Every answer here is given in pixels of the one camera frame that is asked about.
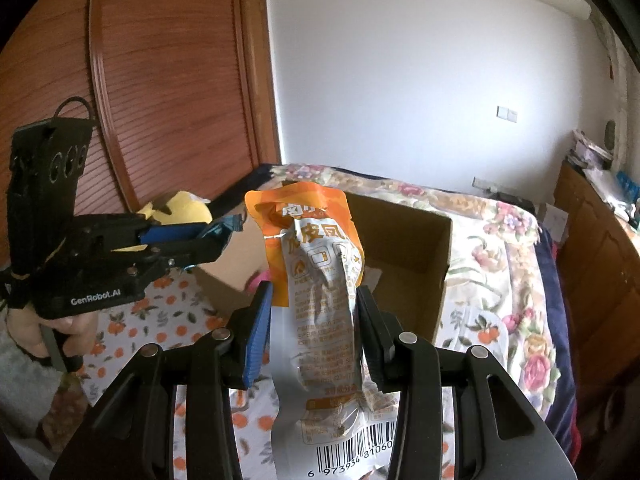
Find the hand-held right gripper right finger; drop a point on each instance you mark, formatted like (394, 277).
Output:
(375, 350)

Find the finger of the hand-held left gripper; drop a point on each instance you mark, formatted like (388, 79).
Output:
(170, 232)
(195, 252)

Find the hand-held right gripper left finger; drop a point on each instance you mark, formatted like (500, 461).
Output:
(257, 335)

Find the teal snack packet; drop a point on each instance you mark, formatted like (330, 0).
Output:
(224, 226)

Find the large pink snack packet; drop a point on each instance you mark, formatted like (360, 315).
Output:
(260, 280)

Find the orange and silver snack packet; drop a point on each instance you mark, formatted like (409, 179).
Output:
(320, 280)

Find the brown cardboard box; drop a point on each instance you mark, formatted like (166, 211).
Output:
(410, 240)

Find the person's left forearm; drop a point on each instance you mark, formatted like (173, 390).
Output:
(25, 395)

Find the person's left hand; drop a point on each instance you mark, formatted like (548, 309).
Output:
(75, 332)

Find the yellow plush toy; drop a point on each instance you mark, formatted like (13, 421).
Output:
(185, 207)

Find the orange print tablecloth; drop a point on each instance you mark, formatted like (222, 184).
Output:
(165, 310)

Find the wooden slatted wardrobe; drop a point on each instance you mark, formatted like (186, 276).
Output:
(175, 85)

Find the dark blue blanket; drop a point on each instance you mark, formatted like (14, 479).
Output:
(555, 310)

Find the white paper card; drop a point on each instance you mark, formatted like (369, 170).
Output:
(556, 221)

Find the wooden counter cabinet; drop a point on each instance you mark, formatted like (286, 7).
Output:
(600, 270)

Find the white wall switch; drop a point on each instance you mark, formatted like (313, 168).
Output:
(507, 113)

